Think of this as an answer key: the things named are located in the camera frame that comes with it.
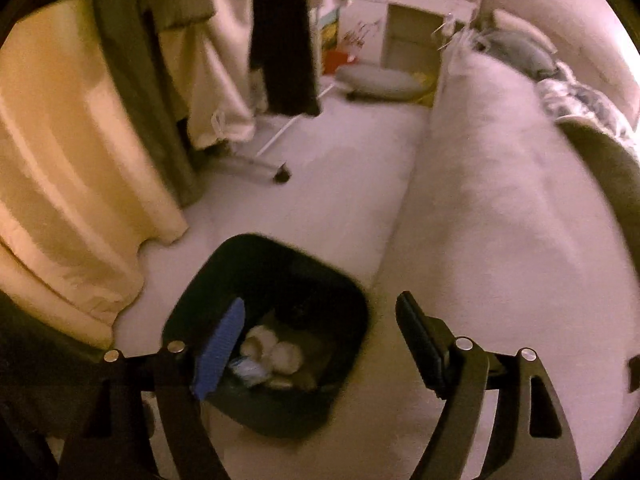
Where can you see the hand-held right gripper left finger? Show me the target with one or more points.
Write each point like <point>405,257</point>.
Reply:
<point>220,350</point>

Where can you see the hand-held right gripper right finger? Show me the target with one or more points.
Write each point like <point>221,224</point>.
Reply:
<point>425,345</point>

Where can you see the black trash bin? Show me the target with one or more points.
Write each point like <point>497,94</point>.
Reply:
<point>280,285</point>

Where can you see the white clothes rack base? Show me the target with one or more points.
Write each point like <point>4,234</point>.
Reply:
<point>270,146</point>

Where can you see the cream hanging cloth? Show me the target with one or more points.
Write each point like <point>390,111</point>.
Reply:
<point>75,170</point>

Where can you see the grey floor cushion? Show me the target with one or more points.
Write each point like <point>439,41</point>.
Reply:
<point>380,82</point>

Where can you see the dark green hanging garment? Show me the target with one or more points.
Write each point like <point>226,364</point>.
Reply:
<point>137,90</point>

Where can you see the white hanging garment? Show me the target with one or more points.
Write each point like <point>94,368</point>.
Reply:
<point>215,70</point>

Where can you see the grey patterned duvet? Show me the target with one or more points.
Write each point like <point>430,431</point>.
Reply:
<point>580,100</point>

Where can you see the red container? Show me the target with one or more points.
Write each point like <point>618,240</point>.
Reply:
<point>336,61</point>

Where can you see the grey pillow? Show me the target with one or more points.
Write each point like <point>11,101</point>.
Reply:
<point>520,54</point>

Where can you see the black hanging garment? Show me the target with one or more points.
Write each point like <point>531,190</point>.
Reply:
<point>285,40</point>

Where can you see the white box with drawings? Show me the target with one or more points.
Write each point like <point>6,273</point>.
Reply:
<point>360,30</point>

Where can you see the yellow printed bag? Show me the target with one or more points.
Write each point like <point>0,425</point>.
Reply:
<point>327,35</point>

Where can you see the white bedside table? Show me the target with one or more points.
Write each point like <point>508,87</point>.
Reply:
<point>420,15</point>

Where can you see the beige pillow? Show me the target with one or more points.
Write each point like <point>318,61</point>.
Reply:
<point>522,27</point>

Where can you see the beige upholstered headboard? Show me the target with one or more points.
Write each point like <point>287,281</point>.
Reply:
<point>575,20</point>

